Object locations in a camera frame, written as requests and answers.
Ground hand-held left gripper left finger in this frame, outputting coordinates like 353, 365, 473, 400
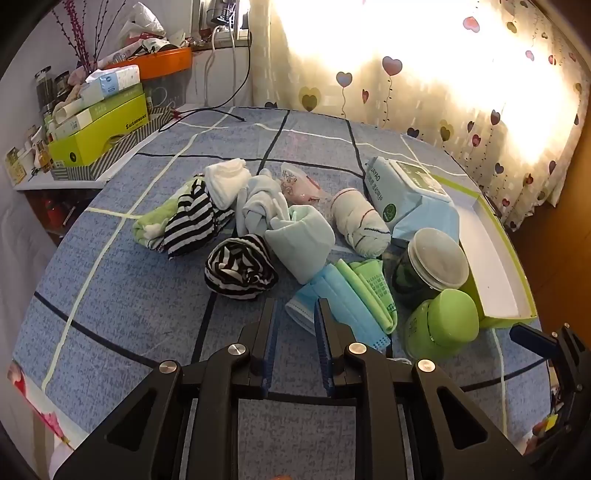
54, 299, 279, 480

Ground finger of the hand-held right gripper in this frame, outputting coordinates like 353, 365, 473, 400
510, 322, 589, 402

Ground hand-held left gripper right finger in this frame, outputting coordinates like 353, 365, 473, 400
314, 298, 539, 480

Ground cream sock with red stripe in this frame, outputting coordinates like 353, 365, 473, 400
331, 188, 392, 258

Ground light blue knotted sock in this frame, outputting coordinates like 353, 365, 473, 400
236, 168, 296, 238

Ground white box with green rim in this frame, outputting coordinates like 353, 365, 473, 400
431, 174, 539, 329

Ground green cloth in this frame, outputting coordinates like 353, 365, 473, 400
333, 258, 399, 334

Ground green jar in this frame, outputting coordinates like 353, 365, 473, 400
404, 288, 481, 361

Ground rolled black white striped sock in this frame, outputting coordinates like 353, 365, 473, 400
204, 234, 279, 302

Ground pale teal folded sock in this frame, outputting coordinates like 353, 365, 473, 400
264, 205, 335, 285

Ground glass jar with clear lid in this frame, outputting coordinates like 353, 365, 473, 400
382, 227, 470, 309

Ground blue plaid bedsheet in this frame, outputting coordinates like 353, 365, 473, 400
11, 106, 555, 480

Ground flat black white striped sock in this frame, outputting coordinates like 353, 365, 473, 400
164, 178, 234, 259

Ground pink plastic packet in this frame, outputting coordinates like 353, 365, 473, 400
281, 161, 322, 207

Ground green fuzzy sock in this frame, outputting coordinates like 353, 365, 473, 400
133, 182, 204, 252

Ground wet wipes pack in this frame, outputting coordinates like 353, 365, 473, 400
364, 156, 456, 234

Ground floral printed cloth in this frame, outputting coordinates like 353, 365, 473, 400
7, 360, 75, 450

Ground striped cardboard box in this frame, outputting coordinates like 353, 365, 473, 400
50, 108, 178, 182

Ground red container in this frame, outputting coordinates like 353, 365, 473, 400
28, 191, 79, 232

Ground heart print curtain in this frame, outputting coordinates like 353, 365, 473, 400
252, 0, 587, 232

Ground lime green box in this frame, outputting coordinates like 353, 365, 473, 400
47, 95, 149, 167

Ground dark box with cup print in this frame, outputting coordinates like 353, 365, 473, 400
143, 69, 192, 121

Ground flat light green box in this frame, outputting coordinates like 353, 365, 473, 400
69, 83, 146, 125

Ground small white box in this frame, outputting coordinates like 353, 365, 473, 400
48, 108, 93, 139

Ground orange tray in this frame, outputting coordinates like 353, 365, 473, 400
104, 46, 192, 81

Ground blue white tissue pack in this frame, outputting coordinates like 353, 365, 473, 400
78, 65, 140, 103

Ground dark glass jar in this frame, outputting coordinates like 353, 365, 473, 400
34, 67, 55, 116

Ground pink flower branches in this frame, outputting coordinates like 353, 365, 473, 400
50, 0, 107, 72

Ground black cable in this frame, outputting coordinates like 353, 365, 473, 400
159, 28, 254, 132

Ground white cable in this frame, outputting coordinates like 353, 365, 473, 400
203, 25, 221, 109
228, 28, 242, 97

